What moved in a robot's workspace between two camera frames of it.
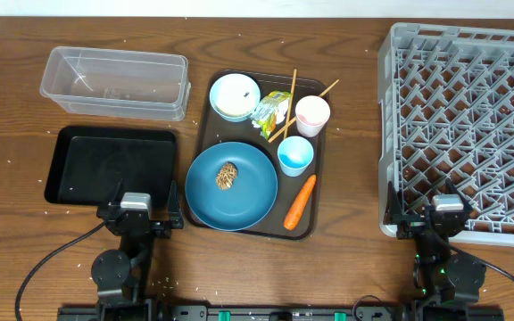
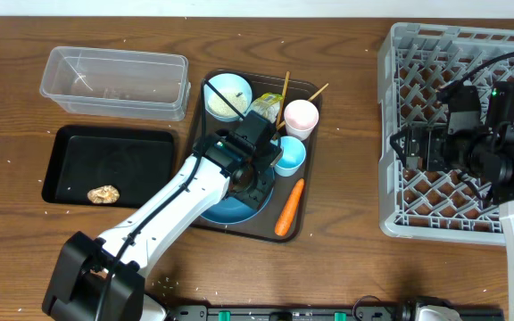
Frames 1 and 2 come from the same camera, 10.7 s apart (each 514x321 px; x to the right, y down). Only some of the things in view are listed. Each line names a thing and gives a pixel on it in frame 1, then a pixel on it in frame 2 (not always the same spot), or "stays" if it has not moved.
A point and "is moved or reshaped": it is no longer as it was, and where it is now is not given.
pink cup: x=311 y=112 is moved or reshaped
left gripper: x=138 y=221 to x=260 y=184
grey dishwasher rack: x=463 y=104 stays
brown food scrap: x=226 y=176 is moved or reshaped
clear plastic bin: x=121 y=84 stays
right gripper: x=411 y=224 to x=433 y=137
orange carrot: x=292 y=217 to x=288 y=212
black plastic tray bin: x=87 y=164 stays
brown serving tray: x=256 y=153 stays
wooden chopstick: x=290 y=105 to x=283 y=96
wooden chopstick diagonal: x=294 y=119 to x=310 y=99
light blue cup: x=294 y=154 is moved or reshaped
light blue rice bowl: x=235 y=96 is moved or reshaped
